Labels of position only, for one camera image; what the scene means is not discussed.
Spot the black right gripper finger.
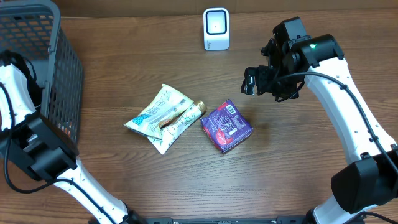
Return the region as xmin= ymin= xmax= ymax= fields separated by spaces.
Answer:
xmin=244 ymin=67 xmax=256 ymax=82
xmin=241 ymin=81 xmax=255 ymax=95

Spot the purple sanitary pad pack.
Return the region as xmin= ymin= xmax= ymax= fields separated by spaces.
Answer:
xmin=201 ymin=99 xmax=253 ymax=153

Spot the cream wet wipes pack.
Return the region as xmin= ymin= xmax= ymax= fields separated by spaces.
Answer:
xmin=124 ymin=84 xmax=193 ymax=139

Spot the white tube gold cap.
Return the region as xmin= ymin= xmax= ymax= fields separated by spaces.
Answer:
xmin=148 ymin=100 xmax=207 ymax=155

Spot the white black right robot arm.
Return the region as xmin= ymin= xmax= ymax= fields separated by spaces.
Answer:
xmin=241 ymin=34 xmax=397 ymax=223

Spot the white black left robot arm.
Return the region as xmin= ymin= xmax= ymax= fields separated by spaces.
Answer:
xmin=1 ymin=50 xmax=145 ymax=223

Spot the white barcode scanner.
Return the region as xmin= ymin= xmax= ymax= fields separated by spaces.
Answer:
xmin=203 ymin=7 xmax=230 ymax=51

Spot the dark grey plastic basket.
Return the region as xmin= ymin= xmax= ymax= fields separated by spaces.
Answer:
xmin=1 ymin=1 xmax=84 ymax=142

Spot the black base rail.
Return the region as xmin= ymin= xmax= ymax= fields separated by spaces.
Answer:
xmin=145 ymin=215 xmax=308 ymax=224

